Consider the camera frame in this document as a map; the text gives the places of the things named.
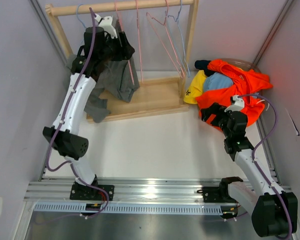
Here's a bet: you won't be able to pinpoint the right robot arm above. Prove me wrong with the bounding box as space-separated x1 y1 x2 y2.
200 103 298 240

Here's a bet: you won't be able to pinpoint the blue hanger of grey shorts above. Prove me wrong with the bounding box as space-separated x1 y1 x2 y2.
76 4 87 28

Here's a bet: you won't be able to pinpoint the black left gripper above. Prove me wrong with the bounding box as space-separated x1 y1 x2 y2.
99 31 135 64

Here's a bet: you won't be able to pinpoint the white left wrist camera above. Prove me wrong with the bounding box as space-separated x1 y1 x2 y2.
94 14 118 39

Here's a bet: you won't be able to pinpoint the pink hanger of navy shorts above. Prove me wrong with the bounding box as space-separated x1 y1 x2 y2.
146 0 185 78

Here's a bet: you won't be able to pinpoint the light blue shorts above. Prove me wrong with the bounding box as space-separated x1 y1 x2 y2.
203 72 234 92

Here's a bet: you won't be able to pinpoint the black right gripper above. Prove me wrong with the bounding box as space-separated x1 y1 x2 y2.
200 102 232 139

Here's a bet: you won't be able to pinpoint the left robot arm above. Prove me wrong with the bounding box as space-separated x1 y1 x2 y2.
42 26 135 200

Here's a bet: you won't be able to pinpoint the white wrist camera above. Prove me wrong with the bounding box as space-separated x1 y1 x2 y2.
94 14 118 39
224 95 245 113

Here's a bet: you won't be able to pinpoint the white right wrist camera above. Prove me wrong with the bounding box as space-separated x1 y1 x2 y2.
224 95 245 113

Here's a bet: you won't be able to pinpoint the pink hanger of orange shorts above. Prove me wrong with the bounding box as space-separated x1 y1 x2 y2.
114 0 135 85

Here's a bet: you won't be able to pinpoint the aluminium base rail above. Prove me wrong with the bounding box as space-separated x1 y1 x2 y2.
23 177 221 205

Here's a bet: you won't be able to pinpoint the grey shorts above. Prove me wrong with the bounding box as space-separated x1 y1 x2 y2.
64 17 141 124

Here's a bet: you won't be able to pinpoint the orange shorts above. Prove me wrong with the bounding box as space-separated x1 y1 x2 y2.
196 59 273 126

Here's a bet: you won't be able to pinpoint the translucent pink plastic basket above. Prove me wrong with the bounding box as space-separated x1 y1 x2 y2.
221 58 261 73

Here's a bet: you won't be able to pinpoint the navy blue shorts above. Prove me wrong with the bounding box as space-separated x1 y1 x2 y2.
194 60 215 77

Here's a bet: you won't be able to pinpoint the yellow shorts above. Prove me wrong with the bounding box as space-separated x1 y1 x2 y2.
183 70 207 105

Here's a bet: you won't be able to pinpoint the blue wire hanger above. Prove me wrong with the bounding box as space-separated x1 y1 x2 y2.
167 0 191 77

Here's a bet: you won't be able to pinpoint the slotted cable duct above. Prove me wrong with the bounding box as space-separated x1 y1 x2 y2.
33 202 223 216

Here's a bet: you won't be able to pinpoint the wooden clothes rack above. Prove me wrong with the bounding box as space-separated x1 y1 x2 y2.
45 0 199 122

